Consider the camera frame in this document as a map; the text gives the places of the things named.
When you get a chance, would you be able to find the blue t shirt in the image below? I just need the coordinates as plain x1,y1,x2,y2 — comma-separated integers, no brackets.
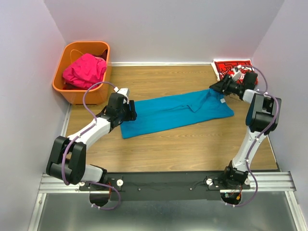
120,89,234,139

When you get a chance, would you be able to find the orange plastic laundry basket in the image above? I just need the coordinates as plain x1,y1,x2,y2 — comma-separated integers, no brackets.
52,41,112,104

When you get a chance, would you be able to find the aluminium extrusion rail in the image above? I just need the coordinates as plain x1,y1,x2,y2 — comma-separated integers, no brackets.
29,171,304,231

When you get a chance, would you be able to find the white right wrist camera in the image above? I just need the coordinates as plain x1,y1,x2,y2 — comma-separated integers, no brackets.
232,65,242,84

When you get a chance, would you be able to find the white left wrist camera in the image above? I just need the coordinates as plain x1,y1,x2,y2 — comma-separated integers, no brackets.
113,87,130,104

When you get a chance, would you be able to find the folded red coca-cola shirt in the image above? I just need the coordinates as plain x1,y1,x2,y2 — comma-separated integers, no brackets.
211,59,255,81

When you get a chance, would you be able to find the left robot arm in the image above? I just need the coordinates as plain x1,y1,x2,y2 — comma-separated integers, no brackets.
46,88,137,190

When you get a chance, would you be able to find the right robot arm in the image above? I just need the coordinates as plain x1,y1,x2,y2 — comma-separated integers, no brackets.
209,71,282,189

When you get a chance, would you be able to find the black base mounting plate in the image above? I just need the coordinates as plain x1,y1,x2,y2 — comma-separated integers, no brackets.
79,171,250,206

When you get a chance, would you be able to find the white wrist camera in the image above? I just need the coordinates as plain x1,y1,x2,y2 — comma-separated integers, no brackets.
113,87,130,104
232,65,242,84

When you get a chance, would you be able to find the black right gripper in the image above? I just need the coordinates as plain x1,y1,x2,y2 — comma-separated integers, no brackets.
208,74,243,96

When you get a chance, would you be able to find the pink t shirt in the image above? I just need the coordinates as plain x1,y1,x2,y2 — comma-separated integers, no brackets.
63,53,107,90

